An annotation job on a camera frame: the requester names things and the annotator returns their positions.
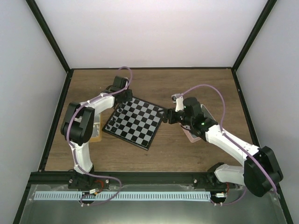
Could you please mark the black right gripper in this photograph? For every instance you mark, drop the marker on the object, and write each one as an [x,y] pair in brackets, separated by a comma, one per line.
[168,112]

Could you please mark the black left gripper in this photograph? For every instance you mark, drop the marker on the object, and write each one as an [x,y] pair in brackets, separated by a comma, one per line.
[129,97]

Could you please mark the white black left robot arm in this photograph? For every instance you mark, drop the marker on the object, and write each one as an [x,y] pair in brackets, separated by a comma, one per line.
[77,126]

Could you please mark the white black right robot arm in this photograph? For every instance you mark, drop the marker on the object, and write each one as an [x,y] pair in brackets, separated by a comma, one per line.
[258,171]

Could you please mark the white chess pieces in tray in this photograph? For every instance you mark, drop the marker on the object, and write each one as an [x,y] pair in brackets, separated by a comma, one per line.
[96,129]

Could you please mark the black and white chessboard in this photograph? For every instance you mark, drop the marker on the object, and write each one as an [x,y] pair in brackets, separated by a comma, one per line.
[138,122]

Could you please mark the pink rimmed metal tray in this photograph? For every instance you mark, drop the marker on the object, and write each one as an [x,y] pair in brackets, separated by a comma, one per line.
[200,126]

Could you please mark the orange rimmed metal tray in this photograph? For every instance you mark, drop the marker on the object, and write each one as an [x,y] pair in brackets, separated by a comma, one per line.
[97,118]

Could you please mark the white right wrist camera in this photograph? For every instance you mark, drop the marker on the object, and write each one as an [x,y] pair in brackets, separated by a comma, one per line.
[178,101]

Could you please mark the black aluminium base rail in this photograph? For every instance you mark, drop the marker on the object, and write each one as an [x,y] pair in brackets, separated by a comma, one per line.
[198,180]

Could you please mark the light blue slotted cable duct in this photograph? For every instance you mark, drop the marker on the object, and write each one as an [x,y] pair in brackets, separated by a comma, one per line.
[125,196]

